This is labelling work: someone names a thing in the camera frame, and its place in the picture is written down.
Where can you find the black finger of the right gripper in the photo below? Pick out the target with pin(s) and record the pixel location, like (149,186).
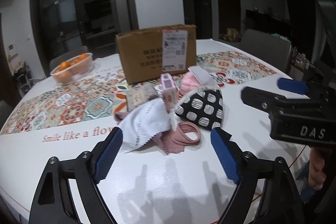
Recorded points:
(266,101)

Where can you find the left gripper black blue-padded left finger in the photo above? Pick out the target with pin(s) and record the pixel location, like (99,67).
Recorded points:
(53,201)

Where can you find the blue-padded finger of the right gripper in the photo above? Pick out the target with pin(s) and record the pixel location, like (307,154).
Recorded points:
(292,86)

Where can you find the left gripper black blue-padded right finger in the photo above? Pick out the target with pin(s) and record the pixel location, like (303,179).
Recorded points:
(280,201)

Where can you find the black white patterned oven mitt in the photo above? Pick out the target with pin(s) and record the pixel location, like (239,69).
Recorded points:
(202,107)

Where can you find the pink hair band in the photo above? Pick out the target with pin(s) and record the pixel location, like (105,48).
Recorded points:
(185,134)

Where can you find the white zigzag-edged cloth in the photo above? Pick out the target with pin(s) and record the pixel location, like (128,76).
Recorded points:
(155,110)

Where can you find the person's right hand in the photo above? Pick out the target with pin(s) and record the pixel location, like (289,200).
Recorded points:
(316,176)

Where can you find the grey chair right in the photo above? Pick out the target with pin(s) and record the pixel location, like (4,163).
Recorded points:
(271,49)

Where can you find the grey chair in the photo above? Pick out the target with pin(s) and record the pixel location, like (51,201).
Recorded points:
(271,49)
(64,57)

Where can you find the dark sideboard cabinet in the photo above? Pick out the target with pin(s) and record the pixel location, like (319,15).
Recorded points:
(266,23)

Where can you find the pink fluffy towel white band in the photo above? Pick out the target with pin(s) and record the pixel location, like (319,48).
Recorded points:
(195,78)

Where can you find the small pink carton box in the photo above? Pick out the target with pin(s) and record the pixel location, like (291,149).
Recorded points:
(169,91)

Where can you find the mauve fluffy towel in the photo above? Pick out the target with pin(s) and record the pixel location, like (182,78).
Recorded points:
(123,116)

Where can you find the colourful patterned table runner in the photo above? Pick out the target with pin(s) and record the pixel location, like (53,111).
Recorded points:
(104,94)

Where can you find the grey packaged towel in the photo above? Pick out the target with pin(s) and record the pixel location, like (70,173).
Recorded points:
(139,95)

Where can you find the brown cardboard box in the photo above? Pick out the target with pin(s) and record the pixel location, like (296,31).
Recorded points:
(148,53)

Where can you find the small shelf rack left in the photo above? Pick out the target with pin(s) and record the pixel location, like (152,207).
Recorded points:
(23,79)

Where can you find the oranges in basket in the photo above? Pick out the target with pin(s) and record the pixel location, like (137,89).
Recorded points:
(69,64)

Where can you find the clear fruit basket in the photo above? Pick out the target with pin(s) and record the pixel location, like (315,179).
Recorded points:
(72,69)

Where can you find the grey chair left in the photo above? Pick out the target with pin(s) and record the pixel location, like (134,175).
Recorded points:
(64,57)

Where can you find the dark glass door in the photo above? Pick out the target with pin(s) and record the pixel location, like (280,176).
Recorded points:
(59,27)

